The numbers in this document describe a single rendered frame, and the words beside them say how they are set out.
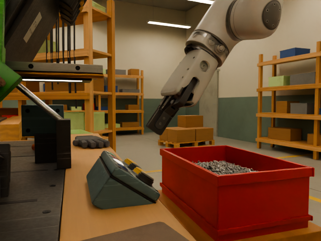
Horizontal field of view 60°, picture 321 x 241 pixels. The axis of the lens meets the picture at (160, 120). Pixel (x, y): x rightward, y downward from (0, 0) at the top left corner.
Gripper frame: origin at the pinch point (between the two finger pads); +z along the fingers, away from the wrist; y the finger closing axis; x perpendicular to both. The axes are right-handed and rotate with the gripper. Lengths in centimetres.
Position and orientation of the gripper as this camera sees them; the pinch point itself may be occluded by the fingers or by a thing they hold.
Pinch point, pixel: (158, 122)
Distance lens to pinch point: 52.8
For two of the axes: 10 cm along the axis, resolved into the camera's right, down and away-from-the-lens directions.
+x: -7.8, -5.6, -2.8
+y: -3.0, -0.6, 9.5
